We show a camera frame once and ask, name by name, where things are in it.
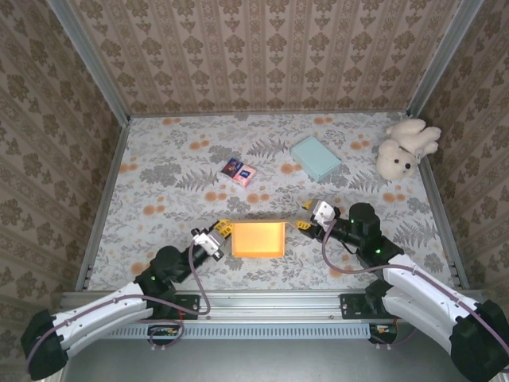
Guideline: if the tan cardboard paper box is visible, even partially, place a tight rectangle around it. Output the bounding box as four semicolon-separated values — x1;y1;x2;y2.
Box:
230;220;297;259

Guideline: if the mint green paper box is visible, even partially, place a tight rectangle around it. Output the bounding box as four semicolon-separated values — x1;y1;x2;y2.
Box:
289;135;342;183

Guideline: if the pink tissue pack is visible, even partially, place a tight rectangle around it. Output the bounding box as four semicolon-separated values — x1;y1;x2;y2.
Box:
232;165;257;188

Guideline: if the blue tissue pack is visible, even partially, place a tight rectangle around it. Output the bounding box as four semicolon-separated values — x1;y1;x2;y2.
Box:
221;158;244;179

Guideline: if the black controller board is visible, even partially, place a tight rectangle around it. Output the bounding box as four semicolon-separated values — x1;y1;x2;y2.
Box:
368;322;398;344
147;324;179;346

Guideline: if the white plush toy dog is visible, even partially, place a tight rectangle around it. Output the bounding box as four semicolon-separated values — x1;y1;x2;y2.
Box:
376;118;443;180

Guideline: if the grey metal lower panel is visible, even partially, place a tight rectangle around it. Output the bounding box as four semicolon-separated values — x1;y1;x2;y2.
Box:
37;322;509;382

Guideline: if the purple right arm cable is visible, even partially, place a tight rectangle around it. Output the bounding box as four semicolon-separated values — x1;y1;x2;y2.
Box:
321;222;509;367

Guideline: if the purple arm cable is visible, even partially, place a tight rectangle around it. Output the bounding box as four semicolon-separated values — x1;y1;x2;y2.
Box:
23;238;212;373
321;222;509;367

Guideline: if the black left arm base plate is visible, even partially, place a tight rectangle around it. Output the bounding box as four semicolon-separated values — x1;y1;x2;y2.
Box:
134;293;201;321

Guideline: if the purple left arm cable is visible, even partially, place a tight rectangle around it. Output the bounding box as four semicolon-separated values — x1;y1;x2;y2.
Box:
23;238;212;373

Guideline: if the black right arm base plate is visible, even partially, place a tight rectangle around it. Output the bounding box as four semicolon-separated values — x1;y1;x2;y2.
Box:
340;293;398;321

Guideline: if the aluminium side rail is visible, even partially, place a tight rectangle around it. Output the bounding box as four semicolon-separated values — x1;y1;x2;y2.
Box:
417;154;470;290
75;119;132;291

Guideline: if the long aluminium base rail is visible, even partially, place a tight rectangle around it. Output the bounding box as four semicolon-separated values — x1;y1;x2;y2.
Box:
59;290;488;322

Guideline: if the slotted grey cable duct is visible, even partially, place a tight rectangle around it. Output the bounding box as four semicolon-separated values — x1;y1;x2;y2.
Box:
107;322;369;340

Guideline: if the aluminium frame post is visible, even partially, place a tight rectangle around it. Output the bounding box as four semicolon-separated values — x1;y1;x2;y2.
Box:
407;0;484;116
47;0;132;124

